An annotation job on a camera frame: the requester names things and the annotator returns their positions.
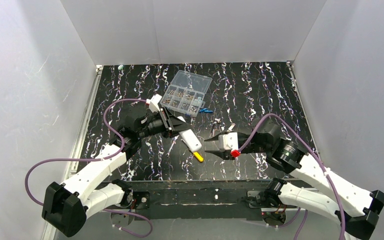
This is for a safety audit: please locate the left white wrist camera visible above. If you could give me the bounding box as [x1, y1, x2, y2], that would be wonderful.
[146, 94, 163, 113]

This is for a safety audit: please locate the white remote control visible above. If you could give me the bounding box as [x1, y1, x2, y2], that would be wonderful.
[179, 129, 202, 153]

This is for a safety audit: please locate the clear plastic parts organizer box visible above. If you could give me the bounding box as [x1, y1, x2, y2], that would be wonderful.
[160, 70, 213, 117]

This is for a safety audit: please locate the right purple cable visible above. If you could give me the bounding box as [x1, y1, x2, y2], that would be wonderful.
[238, 113, 347, 240]

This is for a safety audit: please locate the yellow handled screwdriver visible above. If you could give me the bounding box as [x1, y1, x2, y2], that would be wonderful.
[181, 139, 204, 163]

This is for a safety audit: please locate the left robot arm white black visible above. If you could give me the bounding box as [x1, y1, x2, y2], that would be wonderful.
[42, 107, 202, 237]

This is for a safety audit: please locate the blue battery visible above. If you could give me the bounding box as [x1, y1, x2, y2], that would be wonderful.
[199, 108, 214, 114]

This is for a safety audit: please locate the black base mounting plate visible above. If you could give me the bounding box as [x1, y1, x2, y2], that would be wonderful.
[127, 180, 291, 221]

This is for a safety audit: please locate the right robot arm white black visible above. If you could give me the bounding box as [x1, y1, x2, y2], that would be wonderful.
[211, 119, 384, 240]

